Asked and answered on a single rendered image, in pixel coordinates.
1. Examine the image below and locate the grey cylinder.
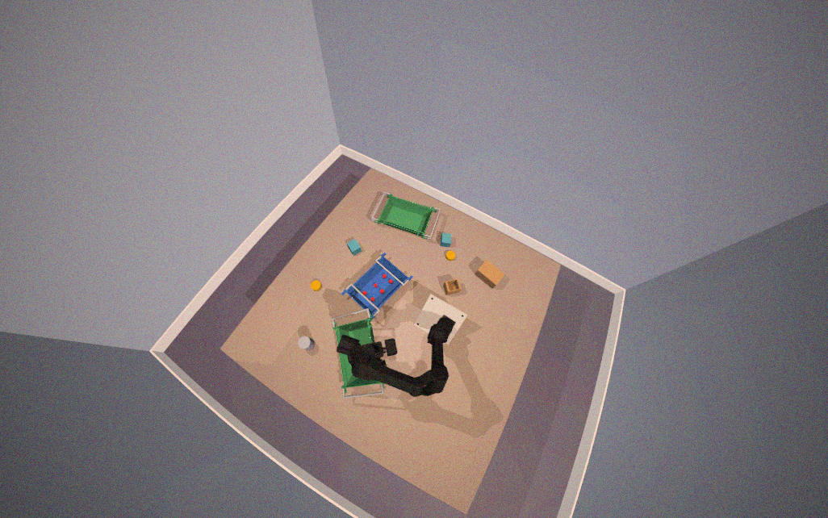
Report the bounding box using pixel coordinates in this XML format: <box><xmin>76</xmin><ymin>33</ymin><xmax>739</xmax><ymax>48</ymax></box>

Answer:
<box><xmin>298</xmin><ymin>336</ymin><xmax>315</xmax><ymax>350</ymax></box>

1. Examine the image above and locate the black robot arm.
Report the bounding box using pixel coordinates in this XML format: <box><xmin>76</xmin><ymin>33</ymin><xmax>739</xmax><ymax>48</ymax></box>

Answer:
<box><xmin>337</xmin><ymin>315</ymin><xmax>455</xmax><ymax>397</ymax></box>

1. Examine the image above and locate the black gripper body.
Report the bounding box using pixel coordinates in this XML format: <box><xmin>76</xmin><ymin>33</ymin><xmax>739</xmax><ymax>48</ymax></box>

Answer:
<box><xmin>347</xmin><ymin>338</ymin><xmax>397</xmax><ymax>363</ymax></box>

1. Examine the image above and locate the blue plastic tray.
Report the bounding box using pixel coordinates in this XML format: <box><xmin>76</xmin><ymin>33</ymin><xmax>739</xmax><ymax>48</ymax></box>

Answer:
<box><xmin>341</xmin><ymin>253</ymin><xmax>413</xmax><ymax>319</ymax></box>

